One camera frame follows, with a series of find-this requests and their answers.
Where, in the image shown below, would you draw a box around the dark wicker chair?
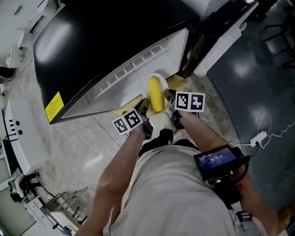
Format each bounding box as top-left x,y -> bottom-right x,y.
262,0 -> 295,70

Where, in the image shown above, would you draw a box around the white box appliance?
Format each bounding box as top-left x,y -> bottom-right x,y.
6,45 -> 24,69

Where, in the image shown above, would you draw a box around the white machine with black stripes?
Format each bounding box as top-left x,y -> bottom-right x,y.
4,99 -> 49,176

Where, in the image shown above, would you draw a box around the yellow corn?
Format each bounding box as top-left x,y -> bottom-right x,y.
148,77 -> 167,113

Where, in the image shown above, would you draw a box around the white shoe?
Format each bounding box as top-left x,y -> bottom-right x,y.
160,112 -> 174,136
172,130 -> 185,143

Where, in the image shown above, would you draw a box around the black shorts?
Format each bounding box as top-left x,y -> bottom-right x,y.
138,128 -> 199,159

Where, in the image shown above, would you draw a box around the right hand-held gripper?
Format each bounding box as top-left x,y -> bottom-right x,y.
163,89 -> 206,130

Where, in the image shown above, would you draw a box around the black strap buckle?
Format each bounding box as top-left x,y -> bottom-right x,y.
236,211 -> 254,223

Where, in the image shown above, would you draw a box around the metal wire cart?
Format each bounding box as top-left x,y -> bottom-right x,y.
39,186 -> 91,231

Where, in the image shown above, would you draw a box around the person's right forearm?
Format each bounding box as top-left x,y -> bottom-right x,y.
179,111 -> 279,231

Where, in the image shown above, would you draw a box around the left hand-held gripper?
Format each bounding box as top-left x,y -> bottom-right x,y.
112,98 -> 154,140

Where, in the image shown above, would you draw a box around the white power strip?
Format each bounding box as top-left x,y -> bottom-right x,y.
250,131 -> 268,147

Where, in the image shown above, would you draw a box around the beige shirt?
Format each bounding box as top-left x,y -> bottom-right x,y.
102,145 -> 237,236

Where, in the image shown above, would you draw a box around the white coiled cable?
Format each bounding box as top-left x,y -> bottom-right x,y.
267,121 -> 295,139

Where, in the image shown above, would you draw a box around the black mechanical device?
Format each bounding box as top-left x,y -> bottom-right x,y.
8,172 -> 41,203

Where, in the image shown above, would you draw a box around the black screen device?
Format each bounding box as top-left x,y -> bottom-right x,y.
193,144 -> 251,185

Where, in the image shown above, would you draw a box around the person's left forearm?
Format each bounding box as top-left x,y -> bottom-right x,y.
76,125 -> 148,236

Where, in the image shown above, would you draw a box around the white plate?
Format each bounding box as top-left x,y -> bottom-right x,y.
142,72 -> 169,113

